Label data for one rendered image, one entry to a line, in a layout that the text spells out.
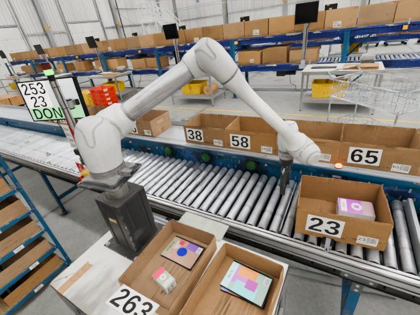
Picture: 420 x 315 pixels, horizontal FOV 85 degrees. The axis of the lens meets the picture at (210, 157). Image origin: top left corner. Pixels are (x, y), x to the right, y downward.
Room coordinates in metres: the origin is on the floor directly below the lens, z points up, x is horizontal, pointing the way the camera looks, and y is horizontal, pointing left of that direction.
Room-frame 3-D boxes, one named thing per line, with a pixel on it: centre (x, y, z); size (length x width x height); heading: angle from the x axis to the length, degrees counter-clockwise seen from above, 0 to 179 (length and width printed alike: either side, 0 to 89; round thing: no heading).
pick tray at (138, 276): (0.70, 0.25, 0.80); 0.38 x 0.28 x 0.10; 148
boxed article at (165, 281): (0.63, 0.28, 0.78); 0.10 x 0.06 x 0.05; 44
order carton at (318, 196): (0.86, -0.63, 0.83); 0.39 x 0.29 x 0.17; 63
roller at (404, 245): (0.74, -0.91, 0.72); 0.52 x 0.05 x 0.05; 147
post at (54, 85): (1.60, 0.95, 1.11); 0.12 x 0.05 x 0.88; 57
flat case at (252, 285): (0.57, -0.08, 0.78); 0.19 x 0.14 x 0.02; 53
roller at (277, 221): (1.06, -0.41, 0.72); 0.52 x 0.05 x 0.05; 147
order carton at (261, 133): (1.62, -0.38, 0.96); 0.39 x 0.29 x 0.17; 57
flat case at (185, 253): (0.78, 0.20, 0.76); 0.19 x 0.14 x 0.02; 55
